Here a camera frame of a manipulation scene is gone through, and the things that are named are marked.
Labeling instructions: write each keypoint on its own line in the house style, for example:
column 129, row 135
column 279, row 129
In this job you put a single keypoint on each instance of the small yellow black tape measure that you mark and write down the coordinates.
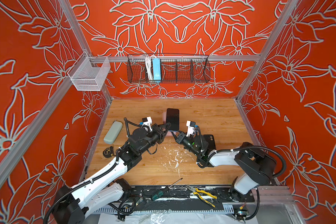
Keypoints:
column 109, row 152

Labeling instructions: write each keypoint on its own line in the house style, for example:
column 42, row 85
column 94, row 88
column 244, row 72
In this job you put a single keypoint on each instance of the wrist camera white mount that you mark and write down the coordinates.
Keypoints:
column 146, row 123
column 191, row 125

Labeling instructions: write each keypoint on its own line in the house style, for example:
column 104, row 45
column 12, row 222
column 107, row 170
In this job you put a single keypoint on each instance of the black phone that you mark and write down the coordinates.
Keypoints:
column 172, row 117

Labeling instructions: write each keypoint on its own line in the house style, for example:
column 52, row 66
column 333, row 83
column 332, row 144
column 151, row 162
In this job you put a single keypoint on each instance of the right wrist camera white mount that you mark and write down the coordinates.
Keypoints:
column 191, row 125

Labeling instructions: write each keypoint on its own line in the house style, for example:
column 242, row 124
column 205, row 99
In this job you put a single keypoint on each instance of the black wire wall basket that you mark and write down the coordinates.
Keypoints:
column 175, row 69

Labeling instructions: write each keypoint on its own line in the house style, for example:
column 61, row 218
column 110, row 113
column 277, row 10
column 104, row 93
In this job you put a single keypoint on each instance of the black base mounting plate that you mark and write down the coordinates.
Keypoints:
column 181, row 192

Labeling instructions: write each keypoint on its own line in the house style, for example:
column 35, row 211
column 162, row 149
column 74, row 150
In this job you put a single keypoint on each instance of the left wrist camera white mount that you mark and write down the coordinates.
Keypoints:
column 146, row 123

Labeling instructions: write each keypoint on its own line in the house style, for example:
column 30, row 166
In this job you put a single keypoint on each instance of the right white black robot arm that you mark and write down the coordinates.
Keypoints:
column 260, row 164

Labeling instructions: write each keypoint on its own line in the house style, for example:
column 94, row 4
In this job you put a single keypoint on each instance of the green handled screwdriver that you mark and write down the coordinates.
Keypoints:
column 159, row 193

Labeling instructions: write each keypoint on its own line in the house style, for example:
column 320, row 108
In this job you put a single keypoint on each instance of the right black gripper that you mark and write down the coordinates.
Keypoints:
column 180, row 137

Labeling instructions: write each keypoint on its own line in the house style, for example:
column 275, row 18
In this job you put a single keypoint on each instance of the circuit board with wires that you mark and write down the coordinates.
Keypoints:
column 241, row 213

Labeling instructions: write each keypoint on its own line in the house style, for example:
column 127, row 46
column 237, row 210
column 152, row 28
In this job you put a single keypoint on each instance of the light blue box in basket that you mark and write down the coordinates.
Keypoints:
column 156, row 62

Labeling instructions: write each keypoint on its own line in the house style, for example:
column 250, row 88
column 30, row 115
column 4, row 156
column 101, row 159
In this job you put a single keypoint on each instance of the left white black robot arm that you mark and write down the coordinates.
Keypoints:
column 73, row 205

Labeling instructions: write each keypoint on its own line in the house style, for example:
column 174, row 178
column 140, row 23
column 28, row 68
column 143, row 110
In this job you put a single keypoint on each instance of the grey-green glasses case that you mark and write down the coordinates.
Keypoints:
column 113, row 132

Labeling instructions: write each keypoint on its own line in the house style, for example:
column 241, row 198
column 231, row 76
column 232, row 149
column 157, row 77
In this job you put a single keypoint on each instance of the white mesh wall basket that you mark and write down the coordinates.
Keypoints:
column 89, row 73

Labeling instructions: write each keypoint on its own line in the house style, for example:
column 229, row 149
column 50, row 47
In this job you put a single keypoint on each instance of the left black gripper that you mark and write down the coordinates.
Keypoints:
column 157, row 129

